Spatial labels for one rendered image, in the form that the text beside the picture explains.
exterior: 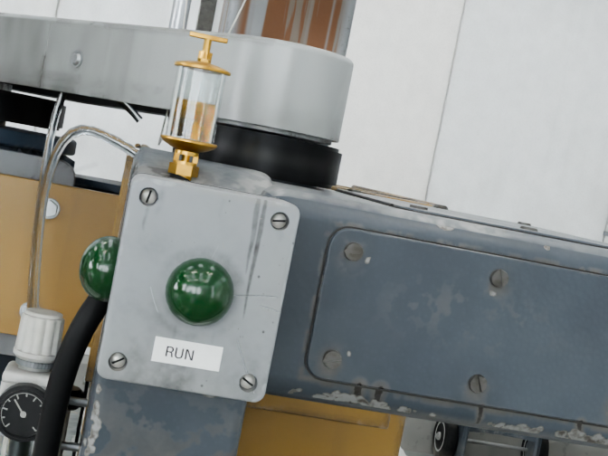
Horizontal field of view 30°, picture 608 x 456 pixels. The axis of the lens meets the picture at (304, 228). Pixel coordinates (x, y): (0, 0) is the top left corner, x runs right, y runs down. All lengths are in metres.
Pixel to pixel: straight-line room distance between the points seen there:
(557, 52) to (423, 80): 0.73
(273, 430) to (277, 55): 0.32
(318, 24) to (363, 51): 4.79
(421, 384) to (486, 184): 5.43
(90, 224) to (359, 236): 0.40
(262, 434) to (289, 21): 0.39
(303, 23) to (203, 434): 0.57
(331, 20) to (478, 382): 0.54
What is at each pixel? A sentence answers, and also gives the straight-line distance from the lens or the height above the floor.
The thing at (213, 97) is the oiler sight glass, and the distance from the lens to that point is 0.57.
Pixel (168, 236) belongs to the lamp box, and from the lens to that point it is 0.49.
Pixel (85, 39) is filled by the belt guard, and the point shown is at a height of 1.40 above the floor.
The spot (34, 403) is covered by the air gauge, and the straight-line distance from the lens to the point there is 0.76.
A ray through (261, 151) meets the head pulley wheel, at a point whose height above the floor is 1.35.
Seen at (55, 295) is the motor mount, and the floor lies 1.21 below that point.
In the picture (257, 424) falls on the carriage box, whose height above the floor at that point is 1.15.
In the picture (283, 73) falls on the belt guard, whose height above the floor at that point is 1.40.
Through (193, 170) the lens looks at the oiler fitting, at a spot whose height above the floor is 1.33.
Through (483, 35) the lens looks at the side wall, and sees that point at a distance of 6.01.
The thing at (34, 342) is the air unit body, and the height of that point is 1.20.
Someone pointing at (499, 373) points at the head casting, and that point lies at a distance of 0.58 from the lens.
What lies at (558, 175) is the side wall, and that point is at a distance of 6.13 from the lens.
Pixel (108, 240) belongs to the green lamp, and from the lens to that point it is 0.51.
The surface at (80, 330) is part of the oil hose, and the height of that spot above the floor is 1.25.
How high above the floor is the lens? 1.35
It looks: 3 degrees down
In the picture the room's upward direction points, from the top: 11 degrees clockwise
